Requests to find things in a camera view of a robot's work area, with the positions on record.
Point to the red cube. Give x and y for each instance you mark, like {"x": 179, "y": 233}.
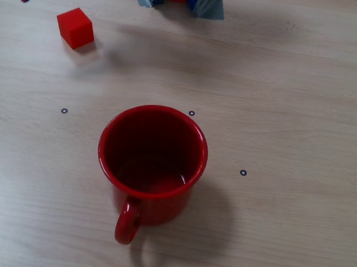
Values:
{"x": 76, "y": 27}

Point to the red enamel mug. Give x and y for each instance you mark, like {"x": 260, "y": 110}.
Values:
{"x": 159, "y": 209}

